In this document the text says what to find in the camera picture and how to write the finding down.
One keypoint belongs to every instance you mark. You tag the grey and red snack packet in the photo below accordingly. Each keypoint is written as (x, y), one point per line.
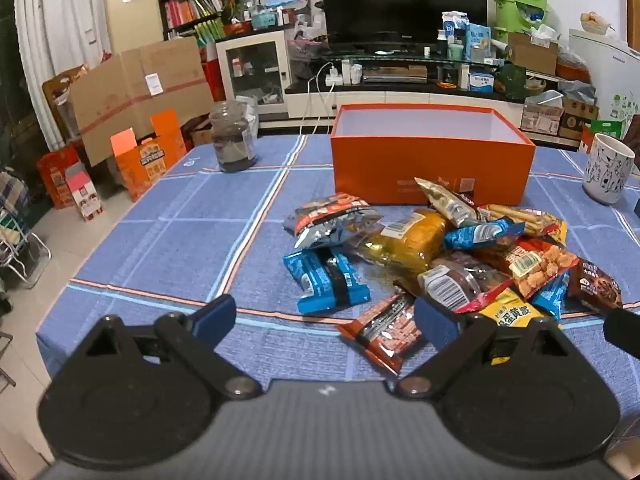
(325, 215)

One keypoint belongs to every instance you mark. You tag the green storage rack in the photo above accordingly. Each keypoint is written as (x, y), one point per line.
(520, 5)

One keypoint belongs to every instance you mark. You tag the white printed mug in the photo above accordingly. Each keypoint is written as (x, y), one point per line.
(607, 170)

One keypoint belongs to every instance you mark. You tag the white curtain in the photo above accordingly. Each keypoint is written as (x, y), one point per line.
(60, 25)

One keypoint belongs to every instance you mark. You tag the folding metal rack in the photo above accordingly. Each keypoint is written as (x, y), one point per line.
(17, 230)

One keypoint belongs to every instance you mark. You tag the brown red snack bar packet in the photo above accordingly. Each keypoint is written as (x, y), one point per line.
(382, 327)

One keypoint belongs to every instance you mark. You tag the white glass-door cabinet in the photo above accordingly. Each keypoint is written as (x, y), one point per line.
(252, 70)

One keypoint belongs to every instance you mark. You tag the white fridge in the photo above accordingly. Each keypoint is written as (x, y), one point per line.
(610, 80)

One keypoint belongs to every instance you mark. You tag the silver beige snack packet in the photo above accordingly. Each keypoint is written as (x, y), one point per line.
(445, 200)

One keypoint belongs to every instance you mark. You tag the white television stand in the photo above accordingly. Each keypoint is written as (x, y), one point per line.
(400, 97)

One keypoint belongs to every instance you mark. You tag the brown cardboard box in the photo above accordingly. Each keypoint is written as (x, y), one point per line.
(532, 55)

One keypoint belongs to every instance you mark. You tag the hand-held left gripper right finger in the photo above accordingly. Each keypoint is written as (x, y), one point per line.
(434, 321)

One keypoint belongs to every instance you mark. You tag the bookshelf with books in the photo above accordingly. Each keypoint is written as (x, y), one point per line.
(190, 0)

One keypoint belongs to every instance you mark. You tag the white power strip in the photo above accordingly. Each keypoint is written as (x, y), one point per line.
(333, 79)

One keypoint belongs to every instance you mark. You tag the yellow clear snack packet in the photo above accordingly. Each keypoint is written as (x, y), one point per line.
(405, 237)

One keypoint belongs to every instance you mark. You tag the brown cookie packet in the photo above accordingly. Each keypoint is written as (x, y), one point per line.
(597, 285)

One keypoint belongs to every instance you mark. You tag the small blue snack packet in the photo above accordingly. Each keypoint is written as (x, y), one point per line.
(480, 234)
(550, 295)

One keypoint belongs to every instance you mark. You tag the orange cardboard box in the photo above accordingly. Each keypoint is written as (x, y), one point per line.
(390, 170)

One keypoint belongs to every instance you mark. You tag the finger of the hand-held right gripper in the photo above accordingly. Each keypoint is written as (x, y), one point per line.
(624, 330)

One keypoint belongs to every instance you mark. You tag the open orange carton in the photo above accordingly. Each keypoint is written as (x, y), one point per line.
(150, 155)

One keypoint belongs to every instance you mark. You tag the breadstick packet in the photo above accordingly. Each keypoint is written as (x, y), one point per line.
(530, 217)

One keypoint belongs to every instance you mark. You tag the small red white carton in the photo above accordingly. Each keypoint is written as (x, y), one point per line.
(85, 195)

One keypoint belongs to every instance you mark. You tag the clear dark plum packet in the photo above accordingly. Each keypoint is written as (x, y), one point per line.
(460, 280)

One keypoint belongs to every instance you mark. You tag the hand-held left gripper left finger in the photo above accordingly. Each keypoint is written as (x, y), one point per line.
(216, 317)

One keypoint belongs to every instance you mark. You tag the flat cardboard sheet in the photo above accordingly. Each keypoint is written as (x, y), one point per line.
(130, 95)

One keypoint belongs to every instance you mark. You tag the standing air conditioner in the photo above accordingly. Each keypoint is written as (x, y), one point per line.
(134, 10)

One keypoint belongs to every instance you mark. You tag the glass jar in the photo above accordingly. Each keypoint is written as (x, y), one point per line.
(232, 140)

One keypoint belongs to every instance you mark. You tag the blue biscuit packet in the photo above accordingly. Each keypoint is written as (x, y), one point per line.
(325, 280)

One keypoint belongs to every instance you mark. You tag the red fried snack packet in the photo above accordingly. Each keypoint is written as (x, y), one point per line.
(535, 265)

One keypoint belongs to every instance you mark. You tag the brown paper bag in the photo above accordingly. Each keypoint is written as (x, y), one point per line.
(60, 95)

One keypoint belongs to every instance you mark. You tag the black television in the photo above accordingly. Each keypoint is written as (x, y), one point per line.
(400, 0)

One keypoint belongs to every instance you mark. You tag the blue white carton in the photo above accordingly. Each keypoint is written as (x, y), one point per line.
(455, 32)

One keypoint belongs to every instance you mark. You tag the blue checked tablecloth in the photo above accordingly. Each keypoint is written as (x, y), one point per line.
(175, 240)

